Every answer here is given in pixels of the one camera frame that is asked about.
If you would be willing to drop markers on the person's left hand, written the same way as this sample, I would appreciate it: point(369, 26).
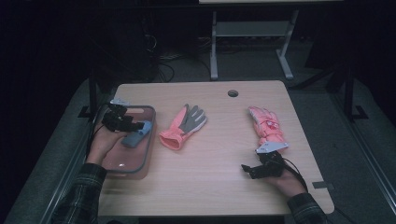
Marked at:
point(101, 144)

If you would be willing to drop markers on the person's right hand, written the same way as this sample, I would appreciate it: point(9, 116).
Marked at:
point(289, 185)

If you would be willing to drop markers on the black metal stand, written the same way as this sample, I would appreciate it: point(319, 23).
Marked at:
point(349, 93)
point(92, 90)

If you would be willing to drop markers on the dotted blue knit glove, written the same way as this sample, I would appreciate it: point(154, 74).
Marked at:
point(137, 138)

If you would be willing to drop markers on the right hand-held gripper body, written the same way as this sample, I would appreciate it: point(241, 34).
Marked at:
point(272, 168)

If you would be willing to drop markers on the pink printed ski glove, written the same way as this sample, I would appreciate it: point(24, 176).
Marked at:
point(266, 126)

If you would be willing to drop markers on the black tape strip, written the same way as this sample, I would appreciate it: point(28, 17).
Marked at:
point(323, 185)

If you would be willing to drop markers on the white metal desk frame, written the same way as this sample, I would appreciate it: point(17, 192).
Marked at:
point(250, 28)

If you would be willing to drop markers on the pink glove with grey palm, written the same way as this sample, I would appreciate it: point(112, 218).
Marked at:
point(183, 127)

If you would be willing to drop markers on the pink plastic basket grey rim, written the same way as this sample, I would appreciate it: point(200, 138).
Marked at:
point(137, 155)

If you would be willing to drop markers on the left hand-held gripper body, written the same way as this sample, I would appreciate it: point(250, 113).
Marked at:
point(115, 121)

